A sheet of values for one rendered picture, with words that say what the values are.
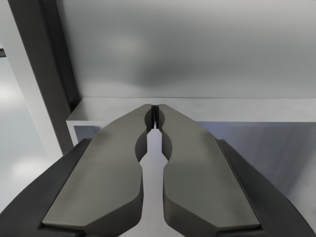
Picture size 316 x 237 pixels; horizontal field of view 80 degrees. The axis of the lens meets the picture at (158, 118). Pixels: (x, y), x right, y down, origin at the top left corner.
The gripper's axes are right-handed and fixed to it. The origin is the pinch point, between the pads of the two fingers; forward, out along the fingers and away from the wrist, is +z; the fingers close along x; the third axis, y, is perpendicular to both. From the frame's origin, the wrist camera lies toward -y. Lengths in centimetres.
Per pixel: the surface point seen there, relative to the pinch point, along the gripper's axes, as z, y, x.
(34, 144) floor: 91, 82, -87
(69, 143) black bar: 1.5, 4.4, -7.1
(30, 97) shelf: 3.6, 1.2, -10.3
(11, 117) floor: 91, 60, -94
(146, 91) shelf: 3.6, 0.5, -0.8
